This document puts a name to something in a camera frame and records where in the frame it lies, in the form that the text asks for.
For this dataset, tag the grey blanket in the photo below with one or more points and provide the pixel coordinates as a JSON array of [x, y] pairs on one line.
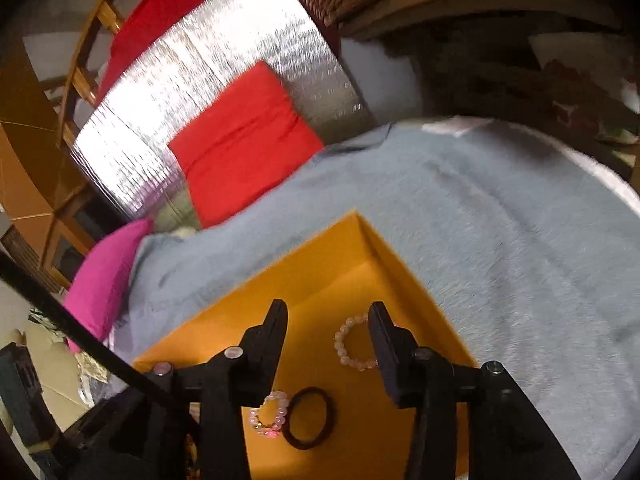
[[500, 240]]

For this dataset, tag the orange cardboard box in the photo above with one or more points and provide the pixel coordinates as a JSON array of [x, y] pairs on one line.
[[325, 280]]

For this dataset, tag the red pillow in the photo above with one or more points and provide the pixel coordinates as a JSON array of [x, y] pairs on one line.
[[245, 145]]

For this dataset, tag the wooden chair frame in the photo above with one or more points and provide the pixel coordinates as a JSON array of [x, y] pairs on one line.
[[80, 85]]

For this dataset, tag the wooden cabinet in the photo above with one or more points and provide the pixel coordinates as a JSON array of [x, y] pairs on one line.
[[25, 150]]

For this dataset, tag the brown patterned cloth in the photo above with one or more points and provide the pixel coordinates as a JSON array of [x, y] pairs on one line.
[[90, 375]]

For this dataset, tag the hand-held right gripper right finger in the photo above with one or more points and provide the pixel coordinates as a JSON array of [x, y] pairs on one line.
[[387, 350]]

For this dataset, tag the large red cushion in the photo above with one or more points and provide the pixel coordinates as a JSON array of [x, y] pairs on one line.
[[160, 10]]

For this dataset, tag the magenta pillow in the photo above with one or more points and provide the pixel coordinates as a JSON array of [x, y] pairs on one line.
[[107, 280]]

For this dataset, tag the silver foil insulation board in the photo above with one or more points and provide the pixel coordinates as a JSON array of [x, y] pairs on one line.
[[200, 60]]

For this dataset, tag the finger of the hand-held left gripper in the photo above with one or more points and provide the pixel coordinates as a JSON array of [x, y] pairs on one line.
[[75, 322]]

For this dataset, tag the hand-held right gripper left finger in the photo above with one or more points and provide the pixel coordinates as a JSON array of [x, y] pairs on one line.
[[272, 340]]

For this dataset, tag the dark red bangle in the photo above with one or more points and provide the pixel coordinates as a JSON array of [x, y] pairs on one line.
[[312, 390]]

